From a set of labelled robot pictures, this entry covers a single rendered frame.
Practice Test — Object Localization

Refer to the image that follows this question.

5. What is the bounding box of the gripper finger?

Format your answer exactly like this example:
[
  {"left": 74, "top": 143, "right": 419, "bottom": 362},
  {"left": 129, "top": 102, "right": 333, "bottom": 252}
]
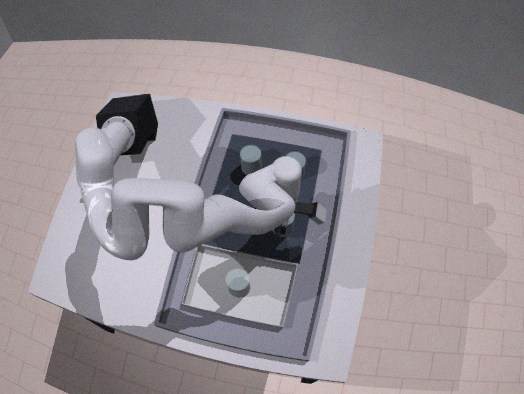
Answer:
[{"left": 274, "top": 224, "right": 286, "bottom": 236}]

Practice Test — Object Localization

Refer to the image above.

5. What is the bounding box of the clear glass jar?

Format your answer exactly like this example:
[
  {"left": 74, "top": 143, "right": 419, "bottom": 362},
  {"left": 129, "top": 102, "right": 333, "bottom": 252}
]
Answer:
[
  {"left": 240, "top": 145, "right": 262, "bottom": 175},
  {"left": 279, "top": 213, "right": 295, "bottom": 237},
  {"left": 226, "top": 269, "right": 250, "bottom": 298},
  {"left": 286, "top": 152, "right": 306, "bottom": 180}
]

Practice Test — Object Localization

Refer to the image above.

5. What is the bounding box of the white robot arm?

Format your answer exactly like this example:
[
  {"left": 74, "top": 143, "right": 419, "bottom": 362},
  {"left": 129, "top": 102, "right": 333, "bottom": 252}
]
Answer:
[{"left": 75, "top": 116, "right": 327, "bottom": 260}]

